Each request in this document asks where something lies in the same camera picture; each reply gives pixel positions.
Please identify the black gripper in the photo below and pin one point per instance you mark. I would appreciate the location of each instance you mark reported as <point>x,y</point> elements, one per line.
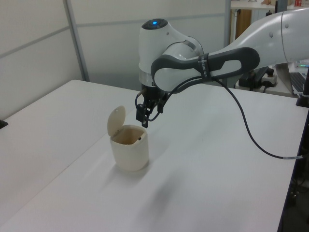
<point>152,95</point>

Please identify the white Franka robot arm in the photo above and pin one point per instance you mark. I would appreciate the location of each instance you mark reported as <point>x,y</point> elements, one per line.
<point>169,72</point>

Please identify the small white lidded bin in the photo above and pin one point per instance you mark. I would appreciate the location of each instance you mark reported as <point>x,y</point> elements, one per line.
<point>131,154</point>

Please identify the silver laptop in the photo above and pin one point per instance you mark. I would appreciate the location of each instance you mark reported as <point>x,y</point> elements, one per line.
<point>295,81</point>

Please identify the small black bracket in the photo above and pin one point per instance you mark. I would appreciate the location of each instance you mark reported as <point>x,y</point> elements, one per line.
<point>3,123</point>

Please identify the black clamp mount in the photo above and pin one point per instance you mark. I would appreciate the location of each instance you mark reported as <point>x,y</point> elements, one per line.
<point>304,96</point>

